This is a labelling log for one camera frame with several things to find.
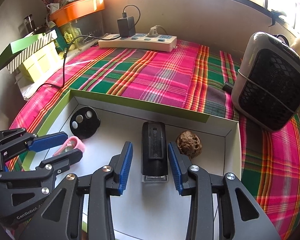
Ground pink oval case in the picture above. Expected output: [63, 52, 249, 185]
[53, 136, 85, 157]

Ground black round key fob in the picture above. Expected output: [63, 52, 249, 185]
[70, 106, 101, 140]

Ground green white cardboard tray box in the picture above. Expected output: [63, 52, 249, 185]
[34, 90, 241, 239]

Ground pale yellow box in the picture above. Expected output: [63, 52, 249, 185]
[18, 42, 61, 82]

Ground green striped gift box lid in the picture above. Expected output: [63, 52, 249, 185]
[0, 30, 57, 74]

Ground brown wrinkled walnut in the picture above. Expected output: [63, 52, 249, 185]
[175, 131, 202, 159]

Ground black rectangular stamp device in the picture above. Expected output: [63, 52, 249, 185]
[141, 121, 168, 183]

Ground yellow green jar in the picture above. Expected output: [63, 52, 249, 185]
[59, 22, 83, 49]

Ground white mug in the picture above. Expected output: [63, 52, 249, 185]
[46, 3, 60, 14]

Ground grey black desk heater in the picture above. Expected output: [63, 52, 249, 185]
[223, 31, 300, 132]

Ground orange tray shelf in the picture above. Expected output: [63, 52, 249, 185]
[50, 0, 105, 27]

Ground pink green plaid cloth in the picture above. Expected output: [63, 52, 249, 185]
[11, 40, 300, 239]

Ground beige power strip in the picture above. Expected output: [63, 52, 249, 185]
[98, 34, 177, 52]

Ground black power adapter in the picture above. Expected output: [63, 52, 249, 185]
[117, 11, 136, 38]

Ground white plug in strip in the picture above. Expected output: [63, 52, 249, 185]
[147, 25, 159, 37]

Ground black power cable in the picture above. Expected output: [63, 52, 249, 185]
[32, 4, 142, 93]

